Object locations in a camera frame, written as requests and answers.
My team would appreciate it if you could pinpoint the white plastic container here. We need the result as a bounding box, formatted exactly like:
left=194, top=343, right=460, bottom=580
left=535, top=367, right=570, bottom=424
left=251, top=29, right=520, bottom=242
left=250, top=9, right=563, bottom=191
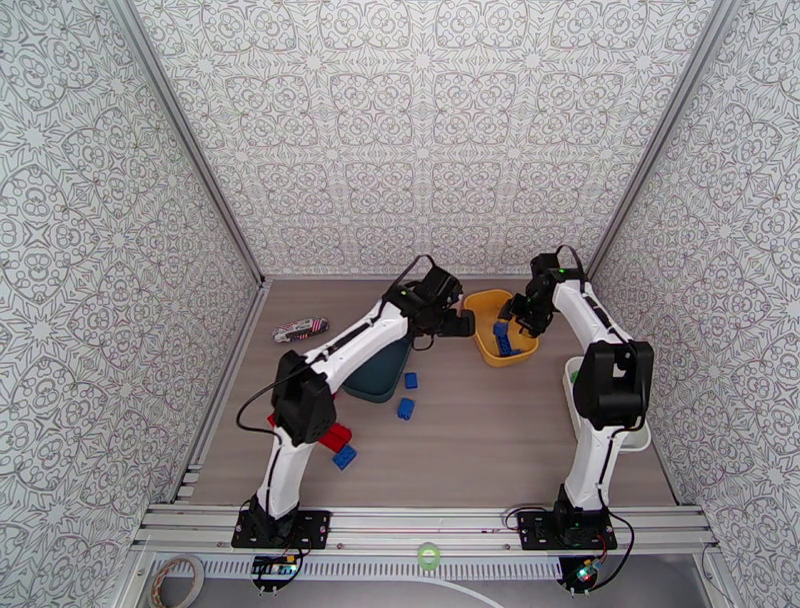
left=562, top=356, right=653, bottom=453

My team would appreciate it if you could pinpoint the large red lego brick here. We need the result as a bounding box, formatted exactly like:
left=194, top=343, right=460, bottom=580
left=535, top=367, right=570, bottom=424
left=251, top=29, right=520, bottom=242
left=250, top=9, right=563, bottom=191
left=315, top=423, right=353, bottom=453

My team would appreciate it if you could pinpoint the yellow plastic container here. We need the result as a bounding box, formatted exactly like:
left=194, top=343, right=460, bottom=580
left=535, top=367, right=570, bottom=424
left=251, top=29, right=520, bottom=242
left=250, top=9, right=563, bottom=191
left=462, top=288, right=540, bottom=368

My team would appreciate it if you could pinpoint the teal plastic container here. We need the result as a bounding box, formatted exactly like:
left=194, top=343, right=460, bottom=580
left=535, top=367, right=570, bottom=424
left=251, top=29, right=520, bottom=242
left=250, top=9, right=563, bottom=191
left=342, top=337, right=413, bottom=404

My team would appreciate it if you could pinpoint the striped snack packet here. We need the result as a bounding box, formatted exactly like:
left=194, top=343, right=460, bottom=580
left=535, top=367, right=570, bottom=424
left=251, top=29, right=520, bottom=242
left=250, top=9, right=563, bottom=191
left=272, top=316, right=330, bottom=344

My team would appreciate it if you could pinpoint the left circuit board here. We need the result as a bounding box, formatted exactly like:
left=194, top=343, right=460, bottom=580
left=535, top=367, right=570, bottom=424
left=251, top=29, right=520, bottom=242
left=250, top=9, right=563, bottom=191
left=251, top=554, right=297, bottom=579

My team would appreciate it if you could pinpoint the white tape roll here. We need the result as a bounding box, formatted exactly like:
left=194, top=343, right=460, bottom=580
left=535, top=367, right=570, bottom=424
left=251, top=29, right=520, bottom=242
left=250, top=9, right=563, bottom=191
left=149, top=552, right=206, bottom=608

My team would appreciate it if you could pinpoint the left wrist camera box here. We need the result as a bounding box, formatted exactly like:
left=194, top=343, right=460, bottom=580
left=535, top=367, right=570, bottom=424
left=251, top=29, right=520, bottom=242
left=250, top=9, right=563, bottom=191
left=417, top=264, right=465, bottom=300

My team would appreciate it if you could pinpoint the aluminium wall base bar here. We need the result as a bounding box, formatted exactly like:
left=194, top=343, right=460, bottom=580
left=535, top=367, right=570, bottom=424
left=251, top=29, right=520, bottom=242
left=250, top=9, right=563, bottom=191
left=261, top=272, right=592, bottom=283

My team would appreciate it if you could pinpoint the aluminium frame post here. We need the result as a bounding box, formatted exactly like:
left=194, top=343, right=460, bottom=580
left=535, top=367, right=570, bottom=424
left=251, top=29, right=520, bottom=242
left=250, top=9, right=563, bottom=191
left=106, top=0, right=267, bottom=286
left=584, top=0, right=733, bottom=283

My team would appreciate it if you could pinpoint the aluminium mounting rail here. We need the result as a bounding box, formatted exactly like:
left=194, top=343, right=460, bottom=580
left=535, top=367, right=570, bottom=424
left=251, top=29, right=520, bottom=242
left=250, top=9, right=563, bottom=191
left=131, top=504, right=719, bottom=553

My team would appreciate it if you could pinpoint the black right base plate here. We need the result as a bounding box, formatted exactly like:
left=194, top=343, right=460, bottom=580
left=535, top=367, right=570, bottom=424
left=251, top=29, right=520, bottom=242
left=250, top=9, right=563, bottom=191
left=517, top=509, right=619, bottom=553

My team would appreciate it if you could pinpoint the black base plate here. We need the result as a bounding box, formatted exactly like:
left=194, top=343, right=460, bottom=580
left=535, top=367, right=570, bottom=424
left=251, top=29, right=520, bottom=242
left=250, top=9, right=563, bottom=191
left=517, top=509, right=619, bottom=553
left=231, top=509, right=333, bottom=551

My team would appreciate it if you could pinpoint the black right base wire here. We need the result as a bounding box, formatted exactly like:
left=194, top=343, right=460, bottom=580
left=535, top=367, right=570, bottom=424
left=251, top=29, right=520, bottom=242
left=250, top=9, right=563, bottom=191
left=587, top=512, right=636, bottom=592

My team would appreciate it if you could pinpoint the black base wire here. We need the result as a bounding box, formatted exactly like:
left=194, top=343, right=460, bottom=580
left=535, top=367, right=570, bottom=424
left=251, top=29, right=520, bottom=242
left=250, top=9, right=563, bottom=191
left=274, top=534, right=312, bottom=586
left=587, top=512, right=636, bottom=592

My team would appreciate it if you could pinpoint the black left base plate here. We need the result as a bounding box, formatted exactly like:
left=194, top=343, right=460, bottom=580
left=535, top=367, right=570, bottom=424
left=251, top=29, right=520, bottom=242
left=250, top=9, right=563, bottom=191
left=231, top=509, right=333, bottom=551

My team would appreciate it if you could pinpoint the white slotted cable duct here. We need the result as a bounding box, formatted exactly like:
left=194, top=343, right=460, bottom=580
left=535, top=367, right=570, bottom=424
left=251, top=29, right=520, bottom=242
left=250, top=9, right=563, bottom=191
left=199, top=557, right=564, bottom=579

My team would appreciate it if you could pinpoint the white cable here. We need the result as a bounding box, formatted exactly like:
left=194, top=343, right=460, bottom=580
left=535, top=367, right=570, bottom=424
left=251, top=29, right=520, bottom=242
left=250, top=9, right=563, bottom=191
left=349, top=577, right=501, bottom=608

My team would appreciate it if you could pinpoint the black left base wire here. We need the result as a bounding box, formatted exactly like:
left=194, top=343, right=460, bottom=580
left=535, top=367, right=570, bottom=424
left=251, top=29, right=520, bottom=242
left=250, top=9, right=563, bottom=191
left=274, top=534, right=312, bottom=586

